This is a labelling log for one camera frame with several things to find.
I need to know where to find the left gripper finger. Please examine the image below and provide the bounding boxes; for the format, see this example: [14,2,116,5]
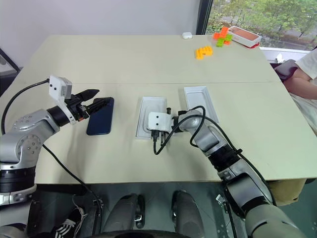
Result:
[73,89,101,103]
[86,97,113,116]

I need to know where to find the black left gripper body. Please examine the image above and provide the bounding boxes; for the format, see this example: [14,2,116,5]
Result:
[64,95,90,122]

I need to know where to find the dark blue smartphone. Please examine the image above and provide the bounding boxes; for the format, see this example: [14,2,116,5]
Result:
[86,97,115,136]

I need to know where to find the white smartphone box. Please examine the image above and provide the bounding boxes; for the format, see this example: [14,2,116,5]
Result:
[183,86,220,124]

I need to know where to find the yellow-orange toy block stack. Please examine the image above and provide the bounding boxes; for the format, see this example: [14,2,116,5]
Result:
[195,46,214,60]

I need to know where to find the dark rounded shape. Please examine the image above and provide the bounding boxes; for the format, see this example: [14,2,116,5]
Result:
[171,190,206,238]

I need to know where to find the silver metal clamp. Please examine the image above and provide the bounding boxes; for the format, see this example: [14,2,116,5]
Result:
[215,194,230,214]

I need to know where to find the green toy block piece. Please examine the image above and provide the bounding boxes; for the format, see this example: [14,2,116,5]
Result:
[215,33,234,48]

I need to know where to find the orange toy block piece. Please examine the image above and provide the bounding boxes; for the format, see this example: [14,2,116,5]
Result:
[213,26,230,40]

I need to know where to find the black shoe with white stripes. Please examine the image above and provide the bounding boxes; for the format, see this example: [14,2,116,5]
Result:
[53,210,87,238]

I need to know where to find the dark grey chair armrest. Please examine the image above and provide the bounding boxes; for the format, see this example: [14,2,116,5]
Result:
[272,59,302,80]

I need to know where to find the person tan trouser leg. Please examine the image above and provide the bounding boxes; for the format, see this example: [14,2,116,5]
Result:
[268,178,308,207]

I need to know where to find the white window sill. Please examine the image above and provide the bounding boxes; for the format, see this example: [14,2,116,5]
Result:
[259,46,317,65]

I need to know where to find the person in white shirt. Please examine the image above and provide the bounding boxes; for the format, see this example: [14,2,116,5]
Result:
[289,46,317,136]

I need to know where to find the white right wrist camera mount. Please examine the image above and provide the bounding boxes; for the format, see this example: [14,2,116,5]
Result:
[146,112,174,133]

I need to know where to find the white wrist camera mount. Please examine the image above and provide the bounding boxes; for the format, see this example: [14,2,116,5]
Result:
[146,112,174,133]
[48,75,76,124]

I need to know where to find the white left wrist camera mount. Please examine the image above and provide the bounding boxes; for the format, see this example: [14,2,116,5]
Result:
[48,75,76,124]

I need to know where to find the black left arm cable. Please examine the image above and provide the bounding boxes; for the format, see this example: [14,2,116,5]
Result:
[0,78,104,224]

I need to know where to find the dark furniture frame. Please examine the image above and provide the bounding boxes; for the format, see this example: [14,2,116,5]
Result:
[0,47,21,98]

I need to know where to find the black window frame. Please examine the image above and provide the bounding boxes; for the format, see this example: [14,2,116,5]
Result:
[195,0,213,35]

